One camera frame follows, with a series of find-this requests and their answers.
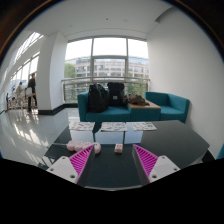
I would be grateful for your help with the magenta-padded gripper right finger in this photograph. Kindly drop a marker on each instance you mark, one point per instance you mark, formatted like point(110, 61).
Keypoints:
point(161, 166)

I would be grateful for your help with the black backpack with label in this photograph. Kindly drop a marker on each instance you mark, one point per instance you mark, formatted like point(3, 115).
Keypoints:
point(115, 93)

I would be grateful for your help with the person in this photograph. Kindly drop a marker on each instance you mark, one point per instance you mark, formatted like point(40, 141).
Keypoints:
point(32, 90)
point(19, 91)

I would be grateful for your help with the pink charger block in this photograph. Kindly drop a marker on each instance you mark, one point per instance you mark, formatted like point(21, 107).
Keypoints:
point(118, 148)

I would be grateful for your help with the wooden sofa table top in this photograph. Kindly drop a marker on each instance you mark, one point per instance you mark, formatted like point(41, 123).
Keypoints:
point(153, 106)

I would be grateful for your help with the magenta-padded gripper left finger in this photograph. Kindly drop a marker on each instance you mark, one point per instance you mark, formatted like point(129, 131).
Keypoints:
point(65, 166)

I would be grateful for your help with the metal balcony railing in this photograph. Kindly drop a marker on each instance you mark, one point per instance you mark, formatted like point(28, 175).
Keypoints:
point(75, 81)

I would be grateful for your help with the large colourful sticker sheet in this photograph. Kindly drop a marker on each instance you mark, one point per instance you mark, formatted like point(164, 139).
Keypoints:
point(114, 126)

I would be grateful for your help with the brown jacket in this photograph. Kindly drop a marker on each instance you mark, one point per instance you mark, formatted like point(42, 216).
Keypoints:
point(137, 99)

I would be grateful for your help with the large black backpack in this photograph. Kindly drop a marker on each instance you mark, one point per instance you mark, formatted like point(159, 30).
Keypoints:
point(97, 98)

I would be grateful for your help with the sticker sheet with green prints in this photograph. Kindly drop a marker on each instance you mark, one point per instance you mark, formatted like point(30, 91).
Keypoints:
point(143, 126)

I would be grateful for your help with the pink power strip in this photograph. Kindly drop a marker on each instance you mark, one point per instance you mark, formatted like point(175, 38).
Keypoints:
point(81, 146)

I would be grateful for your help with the teal sofa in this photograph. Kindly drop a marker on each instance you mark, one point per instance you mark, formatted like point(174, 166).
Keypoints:
point(113, 114)

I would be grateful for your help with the sticker sheet with red prints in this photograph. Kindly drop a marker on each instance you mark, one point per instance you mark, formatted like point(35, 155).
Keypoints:
point(81, 126)

